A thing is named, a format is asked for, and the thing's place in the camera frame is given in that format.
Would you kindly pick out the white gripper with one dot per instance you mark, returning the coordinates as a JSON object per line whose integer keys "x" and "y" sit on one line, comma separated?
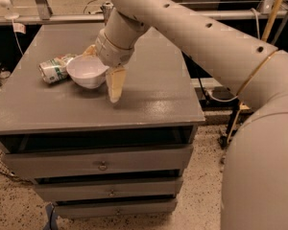
{"x": 112, "y": 54}

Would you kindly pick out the white ceramic bowl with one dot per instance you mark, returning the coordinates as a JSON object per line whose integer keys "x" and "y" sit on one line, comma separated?
{"x": 87, "y": 71}

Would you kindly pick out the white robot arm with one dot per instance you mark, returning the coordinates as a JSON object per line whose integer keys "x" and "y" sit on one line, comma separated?
{"x": 255, "y": 178}

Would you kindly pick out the crushed green 7up can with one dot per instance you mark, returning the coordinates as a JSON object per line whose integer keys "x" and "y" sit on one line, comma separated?
{"x": 54, "y": 70}

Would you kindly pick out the upright silver blue can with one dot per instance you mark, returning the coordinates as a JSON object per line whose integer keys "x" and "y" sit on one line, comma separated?
{"x": 106, "y": 9}

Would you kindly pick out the grey drawer cabinet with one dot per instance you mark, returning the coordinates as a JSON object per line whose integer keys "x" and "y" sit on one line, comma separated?
{"x": 158, "y": 107}

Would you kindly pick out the white desk lamp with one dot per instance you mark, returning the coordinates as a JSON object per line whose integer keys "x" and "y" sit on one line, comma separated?
{"x": 10, "y": 14}

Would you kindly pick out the top grey drawer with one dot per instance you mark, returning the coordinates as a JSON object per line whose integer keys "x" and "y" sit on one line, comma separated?
{"x": 98, "y": 161}

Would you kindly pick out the grey drawer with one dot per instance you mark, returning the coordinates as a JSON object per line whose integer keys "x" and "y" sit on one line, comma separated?
{"x": 109, "y": 189}
{"x": 118, "y": 208}
{"x": 98, "y": 161}

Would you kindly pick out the middle grey drawer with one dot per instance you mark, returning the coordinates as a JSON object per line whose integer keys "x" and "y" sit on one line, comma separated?
{"x": 109, "y": 189}

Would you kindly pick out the bottom grey drawer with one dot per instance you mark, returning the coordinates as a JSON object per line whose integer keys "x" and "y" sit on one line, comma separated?
{"x": 118, "y": 208}

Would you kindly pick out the metal railing bar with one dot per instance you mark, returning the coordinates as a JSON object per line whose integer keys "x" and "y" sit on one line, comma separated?
{"x": 90, "y": 18}

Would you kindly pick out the yellow wooden frame stand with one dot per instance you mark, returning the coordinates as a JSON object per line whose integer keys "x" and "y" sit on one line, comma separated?
{"x": 271, "y": 8}

